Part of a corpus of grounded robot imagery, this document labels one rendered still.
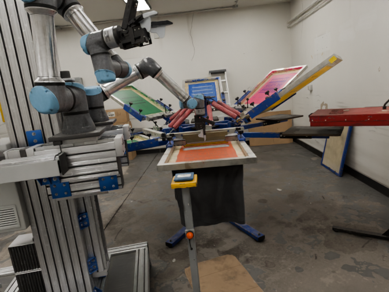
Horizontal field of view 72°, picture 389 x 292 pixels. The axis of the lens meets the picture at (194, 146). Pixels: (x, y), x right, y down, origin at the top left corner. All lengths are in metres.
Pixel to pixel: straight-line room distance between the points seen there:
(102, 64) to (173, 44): 5.26
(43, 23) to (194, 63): 5.16
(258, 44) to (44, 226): 5.58
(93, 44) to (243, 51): 5.38
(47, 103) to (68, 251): 0.91
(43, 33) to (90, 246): 1.19
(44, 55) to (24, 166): 0.46
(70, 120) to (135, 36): 0.53
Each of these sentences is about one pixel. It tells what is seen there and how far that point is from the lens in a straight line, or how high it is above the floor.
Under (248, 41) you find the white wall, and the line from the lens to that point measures 6.39.
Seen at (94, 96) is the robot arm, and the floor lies 1.42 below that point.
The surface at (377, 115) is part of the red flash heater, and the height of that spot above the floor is 1.10.
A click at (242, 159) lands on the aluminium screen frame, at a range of 1.58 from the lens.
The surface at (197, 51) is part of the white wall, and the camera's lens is 6.29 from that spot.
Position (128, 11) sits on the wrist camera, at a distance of 1.11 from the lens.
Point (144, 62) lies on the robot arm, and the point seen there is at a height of 1.61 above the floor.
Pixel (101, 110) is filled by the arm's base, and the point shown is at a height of 1.33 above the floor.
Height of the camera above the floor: 1.41
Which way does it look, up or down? 12 degrees down
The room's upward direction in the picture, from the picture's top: 6 degrees counter-clockwise
